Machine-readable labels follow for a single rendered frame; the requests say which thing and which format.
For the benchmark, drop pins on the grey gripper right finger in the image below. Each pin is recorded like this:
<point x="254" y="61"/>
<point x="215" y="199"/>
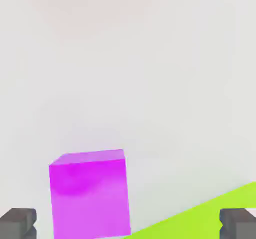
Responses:
<point x="238" y="225"/>

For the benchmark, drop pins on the large lime green box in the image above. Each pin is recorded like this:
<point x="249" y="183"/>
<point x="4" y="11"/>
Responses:
<point x="200" y="219"/>

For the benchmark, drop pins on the small magenta cube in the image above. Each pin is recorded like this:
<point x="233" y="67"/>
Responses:
<point x="90" y="199"/>

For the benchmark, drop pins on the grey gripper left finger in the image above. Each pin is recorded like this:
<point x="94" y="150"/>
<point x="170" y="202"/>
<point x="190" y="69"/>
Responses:
<point x="17" y="223"/>

